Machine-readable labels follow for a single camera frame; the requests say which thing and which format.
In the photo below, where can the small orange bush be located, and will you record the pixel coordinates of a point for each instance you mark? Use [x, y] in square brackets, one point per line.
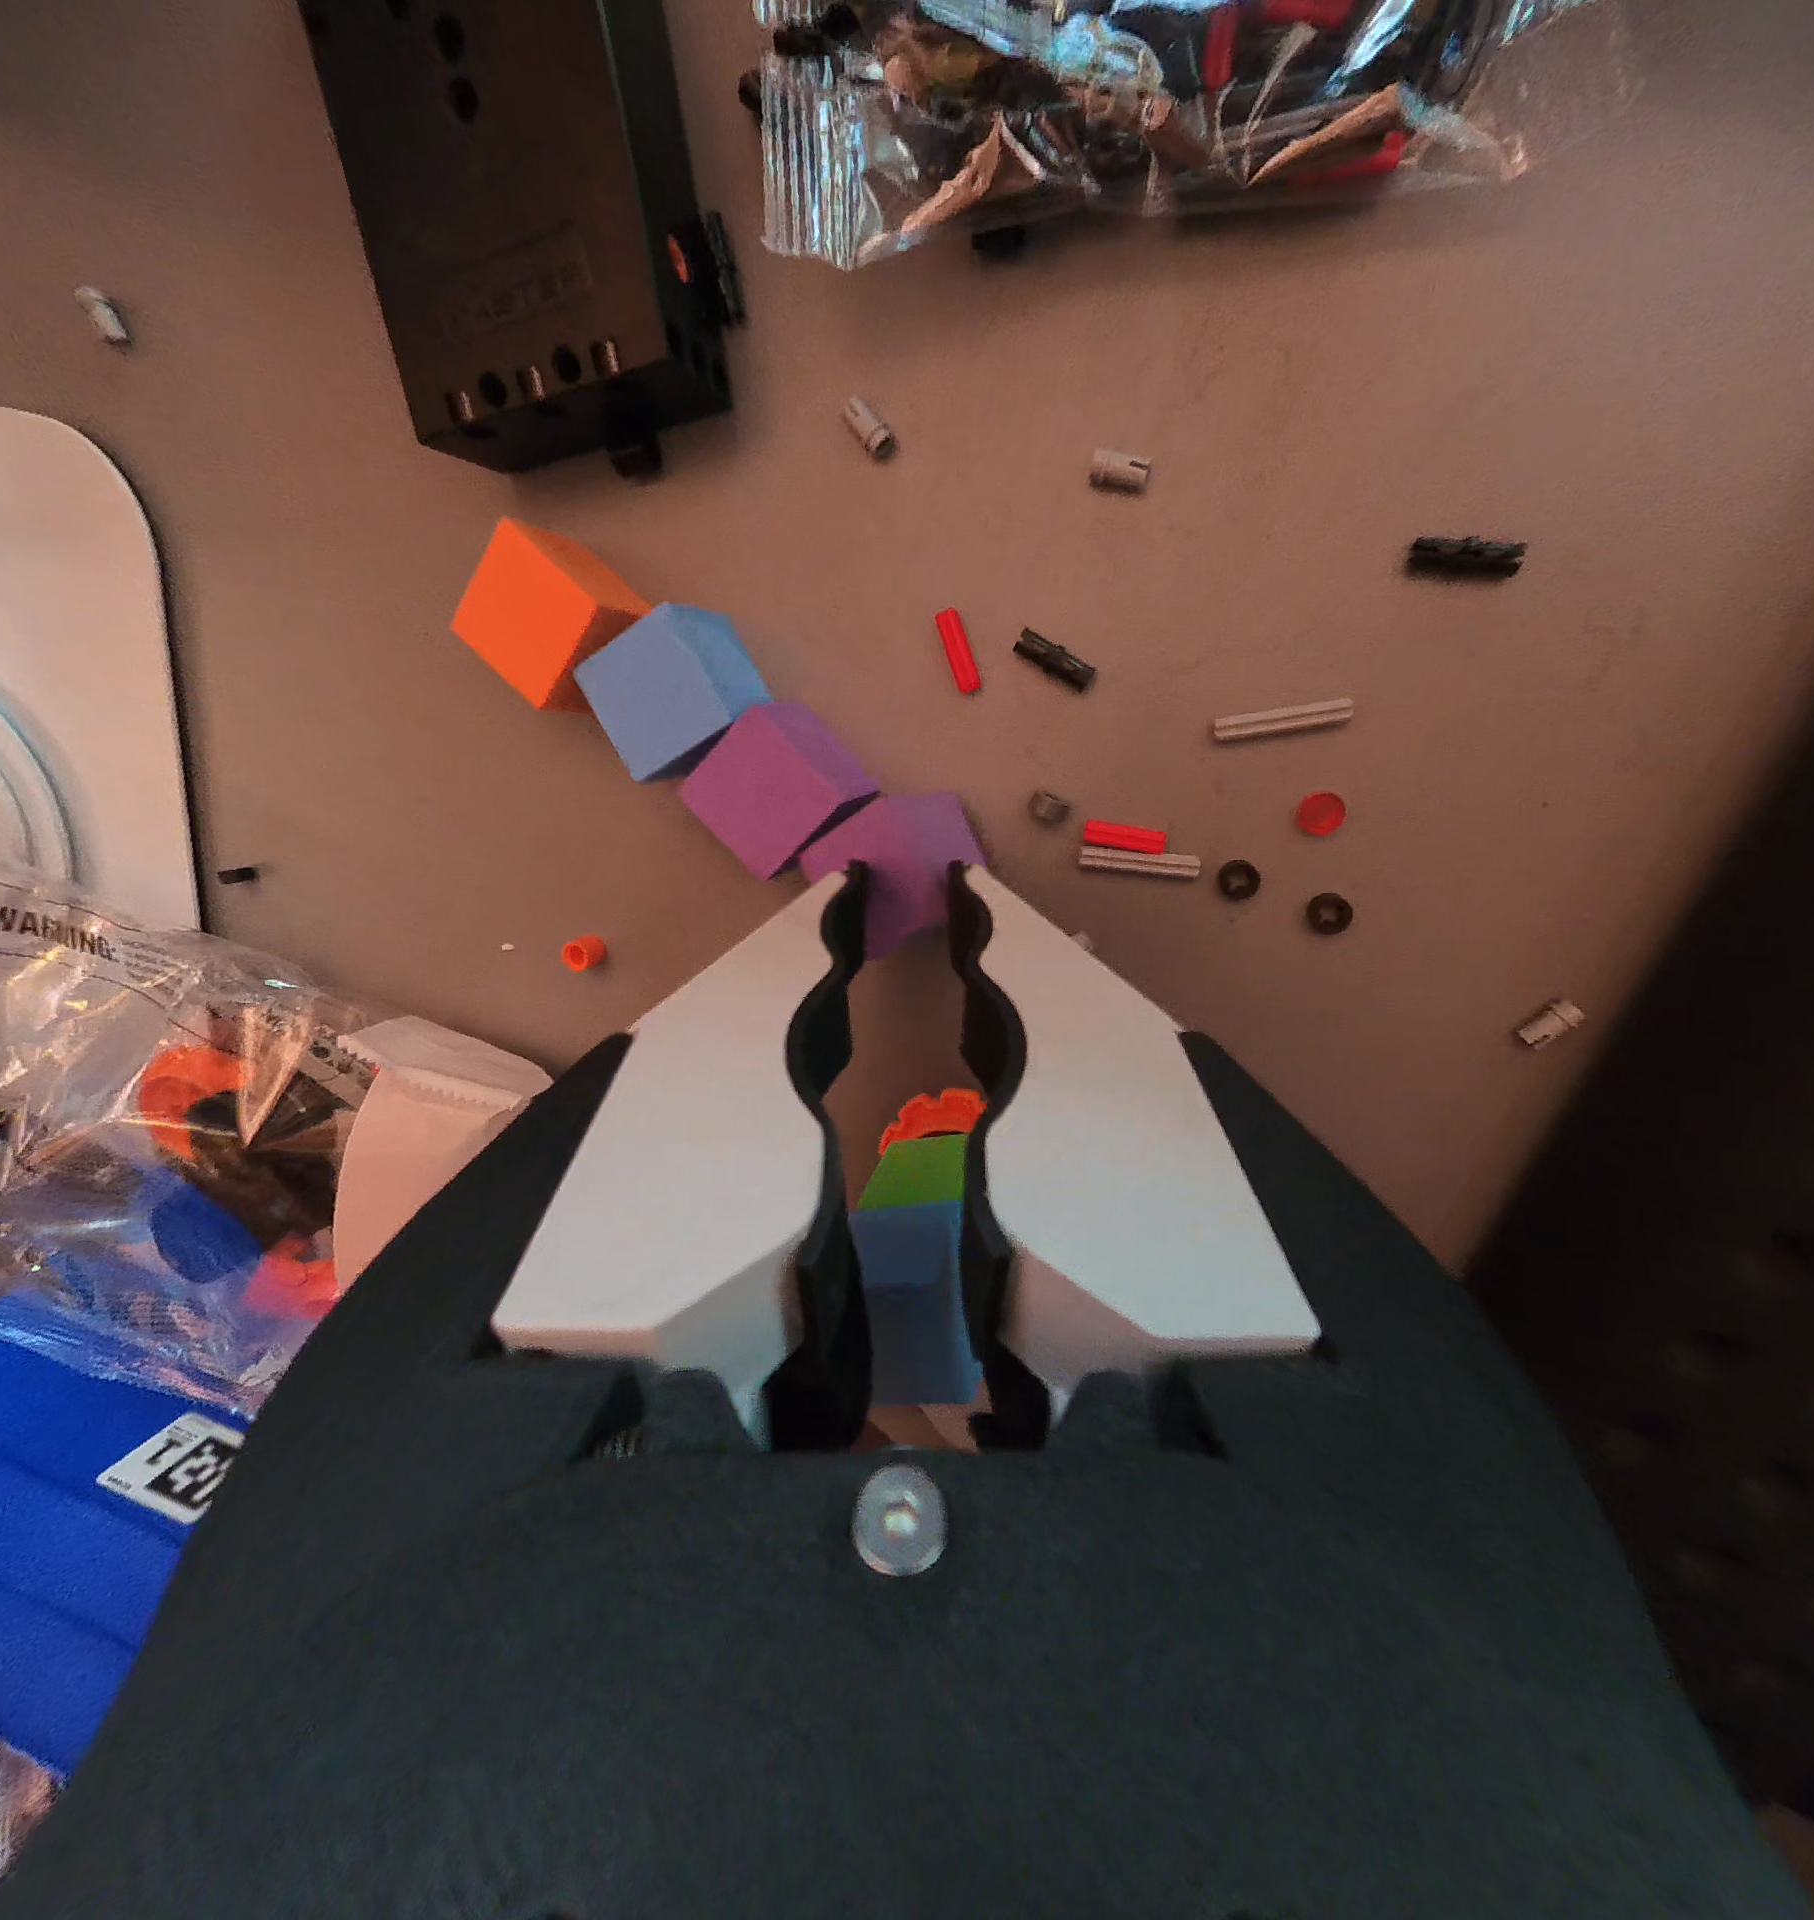
[586, 953]

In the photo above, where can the orange gear wheel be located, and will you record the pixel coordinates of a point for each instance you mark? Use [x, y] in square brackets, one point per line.
[931, 1115]

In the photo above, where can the orange foam cube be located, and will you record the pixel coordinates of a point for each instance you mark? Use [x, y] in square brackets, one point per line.
[531, 608]

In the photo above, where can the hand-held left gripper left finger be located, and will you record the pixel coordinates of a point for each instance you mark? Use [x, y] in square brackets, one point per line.
[667, 1199]

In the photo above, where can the small black pin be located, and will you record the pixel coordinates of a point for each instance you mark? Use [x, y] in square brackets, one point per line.
[1054, 660]

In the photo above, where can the grey axle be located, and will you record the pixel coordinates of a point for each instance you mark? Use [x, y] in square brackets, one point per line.
[1139, 864]
[1282, 719]

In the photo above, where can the small clear parts bag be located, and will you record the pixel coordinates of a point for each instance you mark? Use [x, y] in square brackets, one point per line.
[831, 181]

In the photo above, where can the black perforated building plate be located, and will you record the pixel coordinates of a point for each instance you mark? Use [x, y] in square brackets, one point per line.
[517, 226]

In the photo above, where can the red round stud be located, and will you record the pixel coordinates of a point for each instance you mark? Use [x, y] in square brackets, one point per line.
[1319, 814]

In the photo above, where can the black double connector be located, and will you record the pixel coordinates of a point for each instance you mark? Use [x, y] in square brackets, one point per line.
[1465, 557]

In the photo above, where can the long blue plastic bin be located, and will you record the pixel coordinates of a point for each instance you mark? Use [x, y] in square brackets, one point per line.
[38, 1500]

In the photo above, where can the black bush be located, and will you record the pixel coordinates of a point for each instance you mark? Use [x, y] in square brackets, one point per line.
[1329, 911]
[1240, 880]

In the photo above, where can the purple foam cube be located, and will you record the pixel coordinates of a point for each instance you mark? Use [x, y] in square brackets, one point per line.
[899, 885]
[772, 789]

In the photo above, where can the white label parts bag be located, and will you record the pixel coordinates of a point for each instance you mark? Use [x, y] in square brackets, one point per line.
[426, 1110]

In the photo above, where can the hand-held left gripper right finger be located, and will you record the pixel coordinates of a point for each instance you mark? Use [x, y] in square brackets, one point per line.
[1148, 1199]

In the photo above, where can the clear plastic parts bag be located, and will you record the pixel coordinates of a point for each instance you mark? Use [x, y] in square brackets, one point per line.
[1222, 105]

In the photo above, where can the green foam cube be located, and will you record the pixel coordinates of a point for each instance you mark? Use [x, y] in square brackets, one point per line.
[914, 1171]

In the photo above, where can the red axle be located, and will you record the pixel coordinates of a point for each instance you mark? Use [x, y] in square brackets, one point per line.
[1125, 836]

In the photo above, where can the small grey pin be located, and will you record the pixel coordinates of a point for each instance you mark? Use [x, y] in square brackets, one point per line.
[1121, 470]
[870, 428]
[1549, 1022]
[104, 316]

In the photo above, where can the black connector piece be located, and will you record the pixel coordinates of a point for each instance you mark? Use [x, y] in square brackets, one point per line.
[633, 449]

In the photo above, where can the small red pin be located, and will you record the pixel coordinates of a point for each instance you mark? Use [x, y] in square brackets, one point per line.
[958, 650]

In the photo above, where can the large clear warning bag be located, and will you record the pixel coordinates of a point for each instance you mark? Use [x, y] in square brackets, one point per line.
[97, 1049]

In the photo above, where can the blue foam cube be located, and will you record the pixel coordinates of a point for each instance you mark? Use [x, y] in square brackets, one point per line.
[667, 691]
[914, 1289]

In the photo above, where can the white booklet stand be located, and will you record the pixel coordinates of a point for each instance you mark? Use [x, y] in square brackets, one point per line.
[52, 630]

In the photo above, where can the black perforated pad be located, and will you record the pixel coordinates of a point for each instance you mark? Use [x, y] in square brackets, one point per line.
[1717, 1199]

